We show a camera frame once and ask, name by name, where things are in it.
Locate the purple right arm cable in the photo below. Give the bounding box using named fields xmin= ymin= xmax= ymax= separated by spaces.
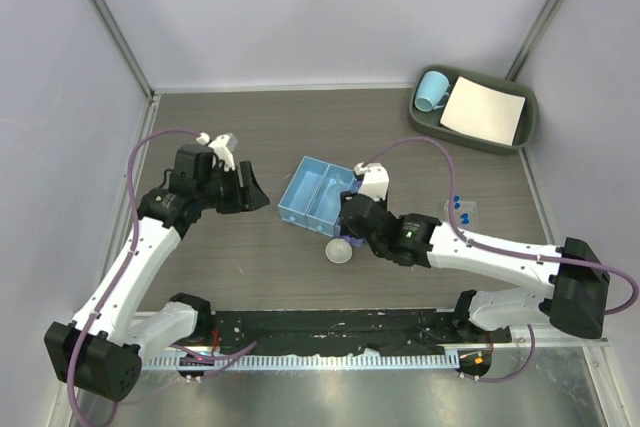
xmin=362 ymin=137 xmax=640 ymax=384

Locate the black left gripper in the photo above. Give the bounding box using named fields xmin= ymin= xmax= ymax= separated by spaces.
xmin=197 ymin=161 xmax=269 ymax=214

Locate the white slotted cable duct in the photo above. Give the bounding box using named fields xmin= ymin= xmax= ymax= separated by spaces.
xmin=143 ymin=350 xmax=459 ymax=373

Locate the white paper sheet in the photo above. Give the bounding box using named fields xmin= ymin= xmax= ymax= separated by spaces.
xmin=440 ymin=77 xmax=526 ymax=145

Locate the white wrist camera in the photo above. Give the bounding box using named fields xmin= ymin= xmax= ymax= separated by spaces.
xmin=196 ymin=132 xmax=238 ymax=172
xmin=353 ymin=162 xmax=390 ymax=204

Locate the light blue mug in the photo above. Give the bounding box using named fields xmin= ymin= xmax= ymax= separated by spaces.
xmin=414 ymin=70 xmax=450 ymax=112

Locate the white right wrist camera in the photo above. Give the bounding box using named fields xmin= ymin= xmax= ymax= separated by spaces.
xmin=353 ymin=162 xmax=390 ymax=204

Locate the blue three-compartment organizer bin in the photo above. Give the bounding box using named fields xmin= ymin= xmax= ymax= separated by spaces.
xmin=277 ymin=156 xmax=356 ymax=238

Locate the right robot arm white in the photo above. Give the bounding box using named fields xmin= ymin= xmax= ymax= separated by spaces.
xmin=339 ymin=192 xmax=610 ymax=342

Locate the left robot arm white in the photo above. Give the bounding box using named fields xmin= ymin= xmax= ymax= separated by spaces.
xmin=44 ymin=134 xmax=269 ymax=402

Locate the clear acrylic test tube rack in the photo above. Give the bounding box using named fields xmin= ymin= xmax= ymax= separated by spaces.
xmin=444 ymin=197 xmax=480 ymax=231

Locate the dark green plastic tray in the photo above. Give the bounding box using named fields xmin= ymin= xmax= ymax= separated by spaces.
xmin=408 ymin=64 xmax=539 ymax=155

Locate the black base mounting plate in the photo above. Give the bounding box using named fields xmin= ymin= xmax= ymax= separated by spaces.
xmin=154 ymin=307 xmax=514 ymax=356

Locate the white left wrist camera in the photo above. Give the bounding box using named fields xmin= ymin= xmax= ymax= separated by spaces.
xmin=196 ymin=132 xmax=238 ymax=172

